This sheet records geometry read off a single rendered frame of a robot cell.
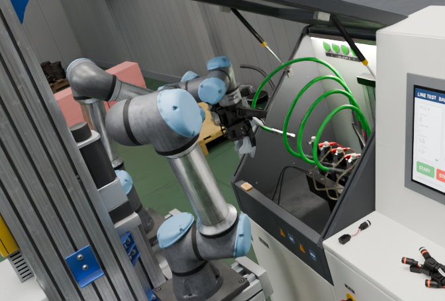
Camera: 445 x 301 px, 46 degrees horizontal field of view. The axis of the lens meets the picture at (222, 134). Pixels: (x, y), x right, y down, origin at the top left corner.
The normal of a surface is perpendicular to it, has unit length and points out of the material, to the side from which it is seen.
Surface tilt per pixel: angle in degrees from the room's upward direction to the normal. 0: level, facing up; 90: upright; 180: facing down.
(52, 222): 90
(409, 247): 0
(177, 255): 90
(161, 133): 101
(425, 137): 76
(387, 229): 0
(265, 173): 90
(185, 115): 83
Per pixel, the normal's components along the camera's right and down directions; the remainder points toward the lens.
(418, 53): -0.91, 0.19
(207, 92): -0.24, 0.45
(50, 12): 0.51, 0.18
